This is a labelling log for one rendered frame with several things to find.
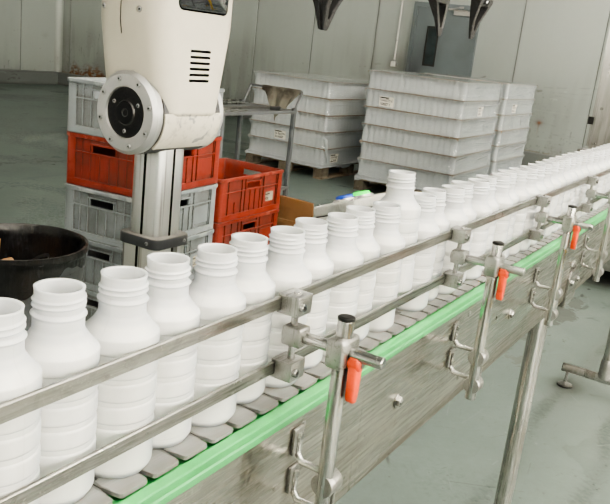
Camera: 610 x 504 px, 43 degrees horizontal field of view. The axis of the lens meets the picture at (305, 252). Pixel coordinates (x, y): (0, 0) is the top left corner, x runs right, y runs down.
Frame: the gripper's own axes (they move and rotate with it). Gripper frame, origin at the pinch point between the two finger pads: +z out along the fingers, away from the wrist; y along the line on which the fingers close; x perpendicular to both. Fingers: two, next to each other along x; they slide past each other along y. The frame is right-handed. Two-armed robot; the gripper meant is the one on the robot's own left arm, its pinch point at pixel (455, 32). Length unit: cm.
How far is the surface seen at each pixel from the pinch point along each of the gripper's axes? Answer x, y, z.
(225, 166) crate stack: -213, 210, 79
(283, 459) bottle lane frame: 81, -20, 45
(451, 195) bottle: 31.6, -15.6, 24.3
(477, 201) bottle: 20.0, -16.0, 26.6
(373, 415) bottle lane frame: 60, -20, 49
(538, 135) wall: -939, 225, 100
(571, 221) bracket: -7.8, -25.7, 32.0
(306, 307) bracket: 81, -21, 28
